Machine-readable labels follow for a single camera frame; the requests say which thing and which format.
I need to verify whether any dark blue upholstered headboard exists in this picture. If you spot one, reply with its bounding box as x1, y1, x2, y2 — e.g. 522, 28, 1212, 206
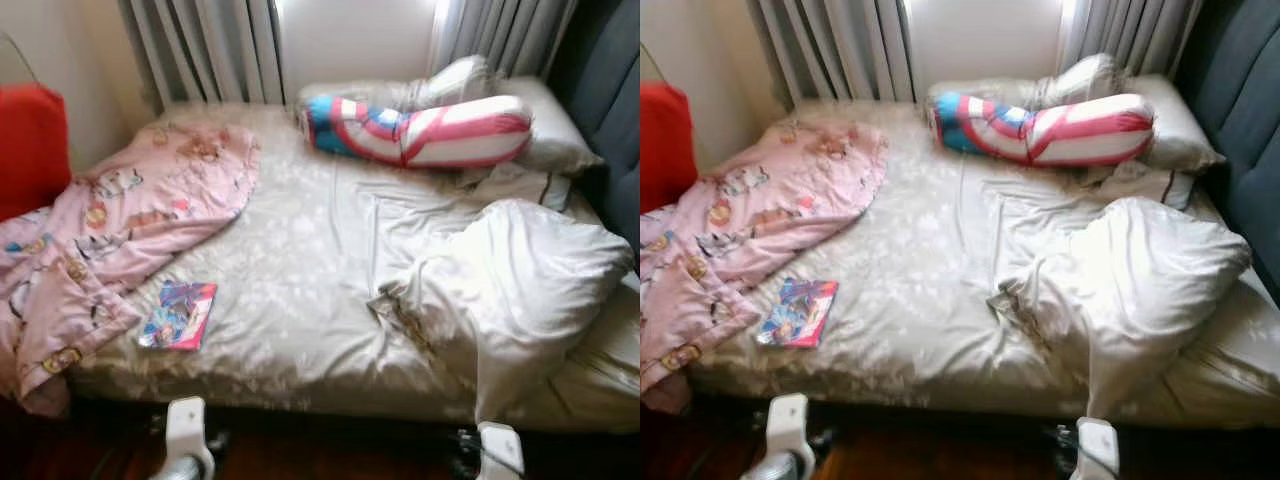
548, 0, 641, 256
1175, 0, 1280, 306

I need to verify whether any grey knotted bolster pillow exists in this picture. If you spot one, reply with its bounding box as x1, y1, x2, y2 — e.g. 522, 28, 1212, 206
295, 55, 501, 116
925, 52, 1126, 111

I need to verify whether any bed with grey floral sheet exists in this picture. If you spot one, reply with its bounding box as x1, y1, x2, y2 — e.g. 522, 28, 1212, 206
690, 97, 1280, 429
65, 100, 641, 433

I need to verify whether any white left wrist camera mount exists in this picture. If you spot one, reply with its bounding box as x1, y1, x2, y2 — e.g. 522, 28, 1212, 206
765, 393, 816, 480
163, 397, 213, 480

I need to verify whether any red white blue bolster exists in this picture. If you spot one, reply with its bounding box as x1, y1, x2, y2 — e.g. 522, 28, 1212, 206
930, 92, 1156, 168
300, 93, 533, 169

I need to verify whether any pink cartoon print blanket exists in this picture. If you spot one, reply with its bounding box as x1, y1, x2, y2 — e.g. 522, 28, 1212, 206
640, 120, 889, 413
0, 122, 261, 419

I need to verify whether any grey floral duvet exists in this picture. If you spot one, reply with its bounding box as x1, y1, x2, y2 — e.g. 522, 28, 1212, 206
368, 198, 636, 423
988, 196, 1253, 421

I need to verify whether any grey pleated curtain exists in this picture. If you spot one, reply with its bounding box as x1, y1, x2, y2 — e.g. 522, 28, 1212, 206
745, 0, 916, 106
430, 0, 581, 81
115, 0, 286, 111
1058, 0, 1206, 76

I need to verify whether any colourful comic book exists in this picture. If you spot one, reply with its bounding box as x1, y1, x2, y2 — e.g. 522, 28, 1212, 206
756, 277, 839, 349
138, 281, 218, 352

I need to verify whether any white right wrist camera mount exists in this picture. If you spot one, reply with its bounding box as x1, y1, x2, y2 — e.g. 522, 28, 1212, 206
476, 421, 525, 480
1075, 417, 1121, 480

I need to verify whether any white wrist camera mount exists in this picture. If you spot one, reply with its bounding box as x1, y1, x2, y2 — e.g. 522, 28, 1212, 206
1075, 417, 1121, 480
476, 421, 525, 480
765, 393, 816, 480
163, 397, 213, 480

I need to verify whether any large red cushion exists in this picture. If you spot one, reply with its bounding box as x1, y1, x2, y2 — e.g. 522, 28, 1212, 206
0, 83, 73, 223
640, 82, 699, 214

